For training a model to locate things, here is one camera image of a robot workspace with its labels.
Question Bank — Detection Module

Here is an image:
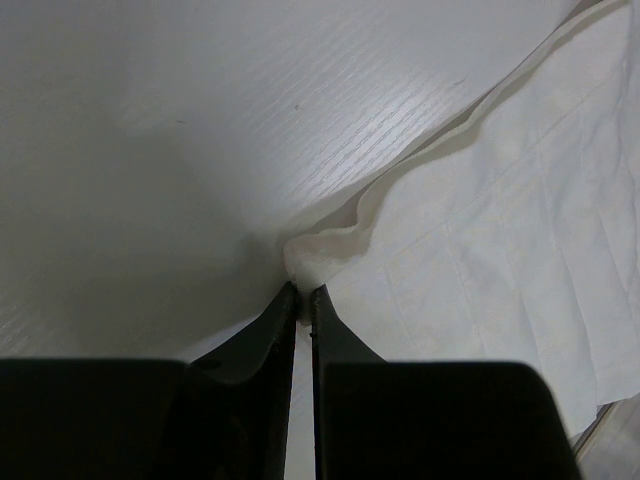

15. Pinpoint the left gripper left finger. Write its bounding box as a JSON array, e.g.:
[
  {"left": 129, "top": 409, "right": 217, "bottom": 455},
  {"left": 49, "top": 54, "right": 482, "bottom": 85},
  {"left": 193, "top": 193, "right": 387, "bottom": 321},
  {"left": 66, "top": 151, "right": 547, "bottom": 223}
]
[{"left": 1, "top": 284, "right": 297, "bottom": 479}]

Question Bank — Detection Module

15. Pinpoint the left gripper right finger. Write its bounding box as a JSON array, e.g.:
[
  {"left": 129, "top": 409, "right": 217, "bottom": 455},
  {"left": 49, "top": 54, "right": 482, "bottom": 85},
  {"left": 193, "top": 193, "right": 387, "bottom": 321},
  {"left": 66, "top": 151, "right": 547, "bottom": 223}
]
[{"left": 311, "top": 287, "right": 580, "bottom": 479}]

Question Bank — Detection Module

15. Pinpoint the white pleated skirt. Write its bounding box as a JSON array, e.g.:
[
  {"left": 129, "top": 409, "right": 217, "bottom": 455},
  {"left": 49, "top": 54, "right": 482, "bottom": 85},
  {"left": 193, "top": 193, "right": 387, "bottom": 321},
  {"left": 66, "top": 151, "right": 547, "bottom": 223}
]
[{"left": 285, "top": 1, "right": 639, "bottom": 434}]

